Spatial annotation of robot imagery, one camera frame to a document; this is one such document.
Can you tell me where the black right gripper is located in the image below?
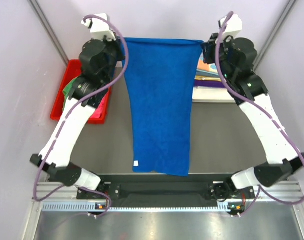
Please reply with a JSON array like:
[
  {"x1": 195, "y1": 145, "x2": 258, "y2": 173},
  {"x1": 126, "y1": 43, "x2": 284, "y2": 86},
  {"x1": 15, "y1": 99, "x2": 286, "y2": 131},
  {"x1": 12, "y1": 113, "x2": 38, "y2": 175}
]
[{"x1": 201, "y1": 32, "x2": 235, "y2": 81}]

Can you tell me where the light blue patterned towel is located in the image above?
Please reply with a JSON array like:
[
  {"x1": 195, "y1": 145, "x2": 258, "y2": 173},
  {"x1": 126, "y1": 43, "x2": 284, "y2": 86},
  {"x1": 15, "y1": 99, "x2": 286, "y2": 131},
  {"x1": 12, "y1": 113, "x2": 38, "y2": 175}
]
[{"x1": 197, "y1": 54, "x2": 218, "y2": 75}]

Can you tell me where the yellow and blue cartoon towel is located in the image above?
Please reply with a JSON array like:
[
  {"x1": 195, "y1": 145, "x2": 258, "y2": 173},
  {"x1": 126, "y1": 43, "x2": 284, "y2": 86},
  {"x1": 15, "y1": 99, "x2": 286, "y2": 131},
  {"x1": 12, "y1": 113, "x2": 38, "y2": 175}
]
[{"x1": 196, "y1": 71, "x2": 219, "y2": 78}]

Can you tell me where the royal blue towel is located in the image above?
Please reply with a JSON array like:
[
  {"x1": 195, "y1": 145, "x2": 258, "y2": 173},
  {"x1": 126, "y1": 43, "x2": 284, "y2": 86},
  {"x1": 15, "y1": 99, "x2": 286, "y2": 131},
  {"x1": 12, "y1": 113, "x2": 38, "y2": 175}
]
[{"x1": 124, "y1": 37, "x2": 202, "y2": 177}]

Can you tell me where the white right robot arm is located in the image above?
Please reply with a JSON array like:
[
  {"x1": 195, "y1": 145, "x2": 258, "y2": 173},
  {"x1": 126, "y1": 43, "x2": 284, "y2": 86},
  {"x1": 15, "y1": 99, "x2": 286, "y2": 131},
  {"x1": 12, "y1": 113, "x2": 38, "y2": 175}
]
[{"x1": 219, "y1": 36, "x2": 303, "y2": 198}]

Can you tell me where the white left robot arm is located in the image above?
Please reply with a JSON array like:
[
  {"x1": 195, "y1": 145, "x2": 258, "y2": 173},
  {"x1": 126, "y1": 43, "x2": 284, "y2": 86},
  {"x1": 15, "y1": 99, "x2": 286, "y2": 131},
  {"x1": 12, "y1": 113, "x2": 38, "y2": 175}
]
[{"x1": 30, "y1": 38, "x2": 125, "y2": 199}]

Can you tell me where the red plastic bin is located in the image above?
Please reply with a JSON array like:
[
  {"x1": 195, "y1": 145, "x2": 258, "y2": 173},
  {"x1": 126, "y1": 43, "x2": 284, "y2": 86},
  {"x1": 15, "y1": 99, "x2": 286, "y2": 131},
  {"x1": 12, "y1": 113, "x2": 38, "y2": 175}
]
[{"x1": 50, "y1": 59, "x2": 112, "y2": 125}]

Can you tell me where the cream folded towel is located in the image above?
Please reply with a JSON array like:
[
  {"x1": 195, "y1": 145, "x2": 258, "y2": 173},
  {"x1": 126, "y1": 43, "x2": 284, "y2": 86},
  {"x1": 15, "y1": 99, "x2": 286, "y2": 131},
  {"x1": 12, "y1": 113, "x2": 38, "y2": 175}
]
[{"x1": 195, "y1": 75, "x2": 221, "y2": 82}]

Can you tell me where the green towel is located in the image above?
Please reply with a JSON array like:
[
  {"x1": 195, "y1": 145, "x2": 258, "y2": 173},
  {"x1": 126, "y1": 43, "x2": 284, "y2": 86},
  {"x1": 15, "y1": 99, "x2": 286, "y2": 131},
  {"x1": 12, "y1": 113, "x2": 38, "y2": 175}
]
[{"x1": 62, "y1": 77, "x2": 77, "y2": 101}]

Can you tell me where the purple folded towel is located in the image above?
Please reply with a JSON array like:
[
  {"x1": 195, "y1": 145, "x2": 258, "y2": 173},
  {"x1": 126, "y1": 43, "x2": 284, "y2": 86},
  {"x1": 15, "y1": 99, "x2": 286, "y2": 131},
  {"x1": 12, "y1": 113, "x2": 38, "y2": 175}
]
[{"x1": 194, "y1": 80, "x2": 225, "y2": 88}]

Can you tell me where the white plastic tray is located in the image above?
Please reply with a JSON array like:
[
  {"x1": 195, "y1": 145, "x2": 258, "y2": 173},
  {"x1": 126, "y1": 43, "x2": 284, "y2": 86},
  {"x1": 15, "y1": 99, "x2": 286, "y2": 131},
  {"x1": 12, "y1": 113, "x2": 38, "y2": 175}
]
[{"x1": 192, "y1": 86, "x2": 235, "y2": 104}]

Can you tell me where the pink towel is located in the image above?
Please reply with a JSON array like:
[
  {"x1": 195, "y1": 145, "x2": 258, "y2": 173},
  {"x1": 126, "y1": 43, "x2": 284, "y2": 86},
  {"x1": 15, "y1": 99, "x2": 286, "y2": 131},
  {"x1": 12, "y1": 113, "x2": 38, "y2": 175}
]
[{"x1": 90, "y1": 94, "x2": 109, "y2": 120}]

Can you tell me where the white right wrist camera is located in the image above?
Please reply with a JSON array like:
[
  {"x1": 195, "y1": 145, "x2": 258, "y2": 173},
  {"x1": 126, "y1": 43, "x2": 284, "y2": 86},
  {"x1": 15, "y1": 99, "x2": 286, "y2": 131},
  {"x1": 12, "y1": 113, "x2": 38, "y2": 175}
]
[{"x1": 221, "y1": 14, "x2": 243, "y2": 40}]

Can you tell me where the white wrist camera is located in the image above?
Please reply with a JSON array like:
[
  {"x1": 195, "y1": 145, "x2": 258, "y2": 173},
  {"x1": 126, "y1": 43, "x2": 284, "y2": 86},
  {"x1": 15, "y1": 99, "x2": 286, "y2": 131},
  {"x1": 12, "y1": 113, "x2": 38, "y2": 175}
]
[
  {"x1": 81, "y1": 18, "x2": 116, "y2": 42},
  {"x1": 221, "y1": 14, "x2": 243, "y2": 40}
]

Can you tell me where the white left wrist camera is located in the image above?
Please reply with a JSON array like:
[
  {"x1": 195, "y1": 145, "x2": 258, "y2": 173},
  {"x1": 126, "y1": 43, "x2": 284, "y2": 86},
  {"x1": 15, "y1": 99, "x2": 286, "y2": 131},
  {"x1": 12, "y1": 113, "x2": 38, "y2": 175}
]
[{"x1": 81, "y1": 18, "x2": 116, "y2": 42}]

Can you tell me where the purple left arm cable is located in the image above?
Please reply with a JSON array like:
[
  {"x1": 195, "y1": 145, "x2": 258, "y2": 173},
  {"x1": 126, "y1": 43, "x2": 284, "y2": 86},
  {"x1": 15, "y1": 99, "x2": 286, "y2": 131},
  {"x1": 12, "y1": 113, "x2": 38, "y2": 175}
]
[{"x1": 33, "y1": 14, "x2": 129, "y2": 218}]

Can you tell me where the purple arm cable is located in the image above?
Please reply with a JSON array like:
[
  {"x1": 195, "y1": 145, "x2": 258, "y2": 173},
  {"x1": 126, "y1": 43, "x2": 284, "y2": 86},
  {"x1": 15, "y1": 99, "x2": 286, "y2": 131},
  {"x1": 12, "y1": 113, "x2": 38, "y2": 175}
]
[
  {"x1": 33, "y1": 14, "x2": 129, "y2": 218},
  {"x1": 215, "y1": 11, "x2": 304, "y2": 217}
]

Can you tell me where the right aluminium frame post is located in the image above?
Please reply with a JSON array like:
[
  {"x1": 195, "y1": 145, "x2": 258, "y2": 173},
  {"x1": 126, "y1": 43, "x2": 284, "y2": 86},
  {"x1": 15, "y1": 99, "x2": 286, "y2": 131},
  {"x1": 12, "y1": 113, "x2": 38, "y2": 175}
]
[{"x1": 253, "y1": 0, "x2": 298, "y2": 71}]

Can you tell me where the aluminium frame post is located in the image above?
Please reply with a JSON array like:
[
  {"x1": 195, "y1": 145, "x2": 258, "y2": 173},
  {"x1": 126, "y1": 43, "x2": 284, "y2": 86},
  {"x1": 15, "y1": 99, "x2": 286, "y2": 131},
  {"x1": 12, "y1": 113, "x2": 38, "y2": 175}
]
[
  {"x1": 253, "y1": 0, "x2": 298, "y2": 71},
  {"x1": 27, "y1": 0, "x2": 69, "y2": 66}
]

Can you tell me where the left aluminium frame post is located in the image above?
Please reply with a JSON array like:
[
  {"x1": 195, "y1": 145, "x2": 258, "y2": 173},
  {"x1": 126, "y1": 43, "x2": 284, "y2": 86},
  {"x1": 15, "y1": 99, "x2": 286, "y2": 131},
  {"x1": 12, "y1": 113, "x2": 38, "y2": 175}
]
[{"x1": 27, "y1": 0, "x2": 69, "y2": 66}]

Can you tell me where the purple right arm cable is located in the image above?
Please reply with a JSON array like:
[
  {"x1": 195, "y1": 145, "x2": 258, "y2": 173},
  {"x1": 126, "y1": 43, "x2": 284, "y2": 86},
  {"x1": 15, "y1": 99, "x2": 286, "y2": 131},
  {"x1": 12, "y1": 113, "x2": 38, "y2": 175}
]
[{"x1": 215, "y1": 11, "x2": 304, "y2": 217}]

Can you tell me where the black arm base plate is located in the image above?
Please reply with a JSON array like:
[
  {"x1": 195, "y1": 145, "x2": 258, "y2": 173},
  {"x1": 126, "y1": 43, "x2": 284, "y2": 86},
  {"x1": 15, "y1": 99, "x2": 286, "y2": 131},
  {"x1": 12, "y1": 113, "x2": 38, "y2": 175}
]
[{"x1": 76, "y1": 173, "x2": 263, "y2": 208}]

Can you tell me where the aluminium front rail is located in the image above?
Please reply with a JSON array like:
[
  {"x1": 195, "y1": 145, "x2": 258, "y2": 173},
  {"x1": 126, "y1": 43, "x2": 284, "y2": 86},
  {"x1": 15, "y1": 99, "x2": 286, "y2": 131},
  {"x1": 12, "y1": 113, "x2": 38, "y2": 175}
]
[{"x1": 36, "y1": 181, "x2": 304, "y2": 202}]

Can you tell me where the grey slotted cable duct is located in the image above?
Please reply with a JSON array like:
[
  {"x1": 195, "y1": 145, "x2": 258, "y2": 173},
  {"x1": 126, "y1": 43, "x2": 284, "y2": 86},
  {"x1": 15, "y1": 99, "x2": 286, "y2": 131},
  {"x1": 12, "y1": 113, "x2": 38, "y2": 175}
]
[{"x1": 41, "y1": 201, "x2": 245, "y2": 213}]

